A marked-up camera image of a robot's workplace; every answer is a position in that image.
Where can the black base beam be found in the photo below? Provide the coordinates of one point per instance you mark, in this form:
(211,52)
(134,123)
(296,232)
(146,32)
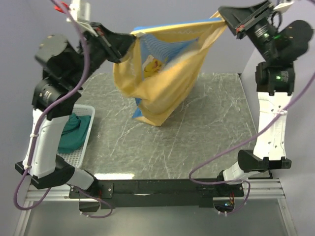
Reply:
(162,192)

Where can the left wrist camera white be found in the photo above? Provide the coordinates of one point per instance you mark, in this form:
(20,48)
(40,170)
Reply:
(80,11)

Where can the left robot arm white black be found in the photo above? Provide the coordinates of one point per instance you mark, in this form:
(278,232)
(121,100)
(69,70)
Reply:
(52,106)

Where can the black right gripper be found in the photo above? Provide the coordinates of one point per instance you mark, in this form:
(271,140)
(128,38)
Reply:
(242,19)

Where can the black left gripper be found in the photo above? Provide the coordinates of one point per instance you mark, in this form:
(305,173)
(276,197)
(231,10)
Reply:
(119,43)

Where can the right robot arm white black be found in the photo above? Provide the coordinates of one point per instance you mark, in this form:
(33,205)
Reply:
(275,82)

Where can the aluminium rail frame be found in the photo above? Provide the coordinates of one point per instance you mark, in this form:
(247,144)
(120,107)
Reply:
(260,189)

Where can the white plastic basket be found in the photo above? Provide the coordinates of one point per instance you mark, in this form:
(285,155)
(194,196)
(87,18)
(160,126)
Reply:
(76,157)

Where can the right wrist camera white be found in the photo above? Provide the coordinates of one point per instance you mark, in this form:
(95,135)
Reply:
(283,5)

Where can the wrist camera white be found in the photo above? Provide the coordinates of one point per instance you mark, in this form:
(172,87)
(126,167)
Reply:
(80,11)
(283,5)

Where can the green cloth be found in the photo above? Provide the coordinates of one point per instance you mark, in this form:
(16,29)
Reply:
(74,133)

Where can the blue and yellow pillowcase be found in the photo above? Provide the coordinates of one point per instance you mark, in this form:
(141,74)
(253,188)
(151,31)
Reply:
(163,63)

